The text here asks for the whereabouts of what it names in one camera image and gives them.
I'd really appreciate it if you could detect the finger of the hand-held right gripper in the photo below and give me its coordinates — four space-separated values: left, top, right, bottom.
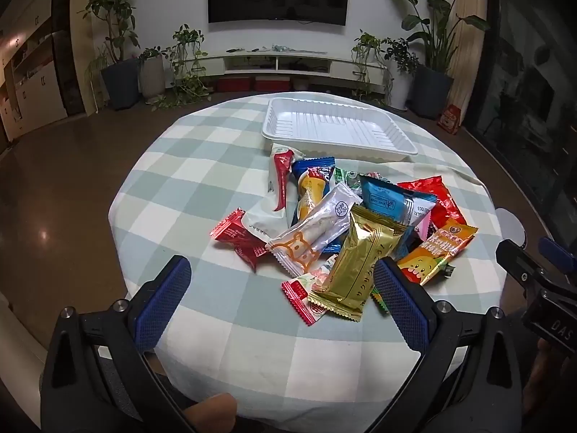
538 237 577 276
496 239 548 298

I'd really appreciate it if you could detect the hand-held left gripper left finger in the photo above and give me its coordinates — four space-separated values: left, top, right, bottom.
40 255 194 433

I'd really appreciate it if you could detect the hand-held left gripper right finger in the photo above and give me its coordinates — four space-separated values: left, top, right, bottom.
370 257 524 433

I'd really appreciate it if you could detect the gold snack packet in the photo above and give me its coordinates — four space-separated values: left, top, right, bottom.
307 205 407 323

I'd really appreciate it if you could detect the orange yellow snack packet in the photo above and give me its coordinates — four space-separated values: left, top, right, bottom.
397 219 479 286

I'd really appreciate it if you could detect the small red snack packet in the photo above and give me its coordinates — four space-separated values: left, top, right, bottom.
210 209 271 272

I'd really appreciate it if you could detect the floral red white snack packet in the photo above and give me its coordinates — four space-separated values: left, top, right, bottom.
281 266 336 326

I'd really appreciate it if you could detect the large red snack packet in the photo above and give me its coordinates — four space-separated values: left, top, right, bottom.
397 176 467 231

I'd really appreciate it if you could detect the teal blue snack packet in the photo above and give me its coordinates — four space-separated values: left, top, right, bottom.
359 176 439 235

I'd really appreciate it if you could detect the clear orange bear snack packet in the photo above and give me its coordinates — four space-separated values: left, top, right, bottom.
266 183 364 278

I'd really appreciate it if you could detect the green snack packet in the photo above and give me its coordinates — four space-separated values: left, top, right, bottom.
334 167 393 190

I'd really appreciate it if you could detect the blue yellow snack packet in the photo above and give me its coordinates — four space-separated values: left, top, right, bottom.
291 157 343 254

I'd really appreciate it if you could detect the white red chili snack packet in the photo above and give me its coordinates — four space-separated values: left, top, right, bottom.
242 142 308 241

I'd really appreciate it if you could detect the white plastic tray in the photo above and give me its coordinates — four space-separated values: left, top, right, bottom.
262 97 418 162

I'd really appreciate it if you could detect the person's right hand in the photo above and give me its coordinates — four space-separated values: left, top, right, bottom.
534 347 577 416

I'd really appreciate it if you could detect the white round appliance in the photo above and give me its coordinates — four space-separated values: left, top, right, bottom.
493 207 529 252

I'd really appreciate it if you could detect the brown wooden chair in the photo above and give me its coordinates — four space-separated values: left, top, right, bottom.
182 392 238 433

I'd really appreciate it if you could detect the checked tablecloth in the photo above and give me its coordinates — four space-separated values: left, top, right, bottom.
108 92 519 420

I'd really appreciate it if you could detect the red gift bag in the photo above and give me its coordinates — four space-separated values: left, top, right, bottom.
437 105 462 135

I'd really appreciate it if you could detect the glass sliding door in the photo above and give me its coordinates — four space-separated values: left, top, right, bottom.
464 0 577 244

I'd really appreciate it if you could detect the large leaf plant dark pot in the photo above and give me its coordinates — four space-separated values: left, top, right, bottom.
380 0 490 119

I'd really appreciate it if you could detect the bushy plant in white pot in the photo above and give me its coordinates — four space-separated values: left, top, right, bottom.
382 37 421 111

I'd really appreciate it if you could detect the tall tree in dark pot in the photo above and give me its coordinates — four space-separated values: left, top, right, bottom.
79 0 142 110

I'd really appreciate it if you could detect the plant in grey pot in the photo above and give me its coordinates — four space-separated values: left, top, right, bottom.
139 46 168 101

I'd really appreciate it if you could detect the red storage box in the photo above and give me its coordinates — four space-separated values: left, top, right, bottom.
217 76 252 93
255 76 290 93

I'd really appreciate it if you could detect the trailing floor plant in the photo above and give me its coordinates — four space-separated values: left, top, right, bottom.
153 24 212 111

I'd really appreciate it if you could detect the trailing plant on console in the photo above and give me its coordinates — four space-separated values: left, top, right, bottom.
351 29 385 100

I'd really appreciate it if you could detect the beige curtain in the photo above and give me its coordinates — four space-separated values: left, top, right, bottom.
448 0 488 115

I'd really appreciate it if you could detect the white television console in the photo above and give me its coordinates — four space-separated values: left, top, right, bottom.
198 47 388 86

